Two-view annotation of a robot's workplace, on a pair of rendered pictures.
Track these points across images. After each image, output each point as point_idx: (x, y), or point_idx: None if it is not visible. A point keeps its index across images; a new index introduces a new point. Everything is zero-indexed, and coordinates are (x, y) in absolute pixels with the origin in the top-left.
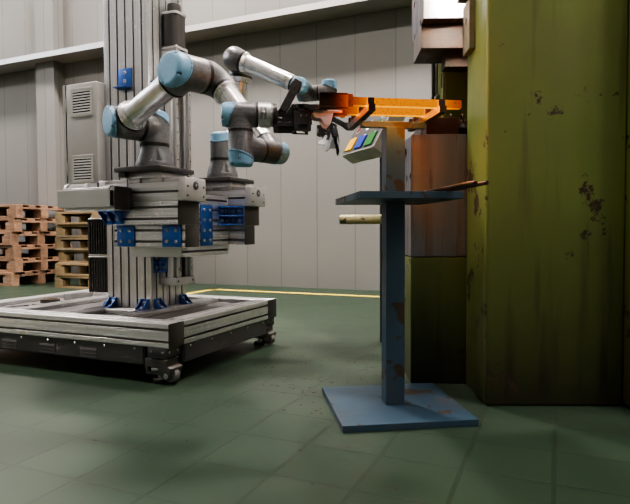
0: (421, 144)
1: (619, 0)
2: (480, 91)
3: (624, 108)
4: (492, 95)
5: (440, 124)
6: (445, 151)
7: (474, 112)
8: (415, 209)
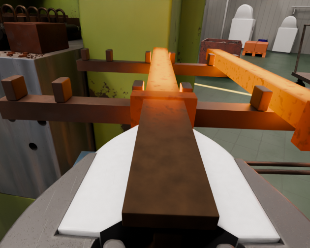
0: (48, 72)
1: None
2: (142, 9)
3: (179, 33)
4: (171, 23)
5: (52, 35)
6: (70, 75)
7: (116, 30)
8: (61, 158)
